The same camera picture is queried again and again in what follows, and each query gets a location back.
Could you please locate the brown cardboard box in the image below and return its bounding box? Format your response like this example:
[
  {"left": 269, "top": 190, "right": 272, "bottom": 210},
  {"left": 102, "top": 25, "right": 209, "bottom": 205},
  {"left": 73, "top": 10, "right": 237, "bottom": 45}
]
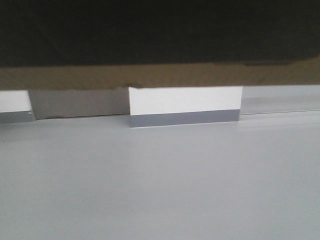
[{"left": 0, "top": 0, "right": 320, "bottom": 90}]

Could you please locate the white grey centre block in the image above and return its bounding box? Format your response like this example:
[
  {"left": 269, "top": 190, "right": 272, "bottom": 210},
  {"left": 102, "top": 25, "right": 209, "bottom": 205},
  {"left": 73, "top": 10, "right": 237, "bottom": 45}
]
[{"left": 128, "top": 86, "right": 243, "bottom": 128}]

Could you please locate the white grey block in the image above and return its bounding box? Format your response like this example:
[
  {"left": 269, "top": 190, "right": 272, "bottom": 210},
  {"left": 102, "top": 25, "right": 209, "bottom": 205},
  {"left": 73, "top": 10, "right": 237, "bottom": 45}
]
[
  {"left": 0, "top": 90, "right": 35, "bottom": 124},
  {"left": 128, "top": 86, "right": 243, "bottom": 128}
]

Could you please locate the white grey left block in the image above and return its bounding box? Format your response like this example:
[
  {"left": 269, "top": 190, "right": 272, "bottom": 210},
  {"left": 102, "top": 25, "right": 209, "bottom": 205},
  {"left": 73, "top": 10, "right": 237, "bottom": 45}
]
[{"left": 0, "top": 90, "right": 35, "bottom": 124}]

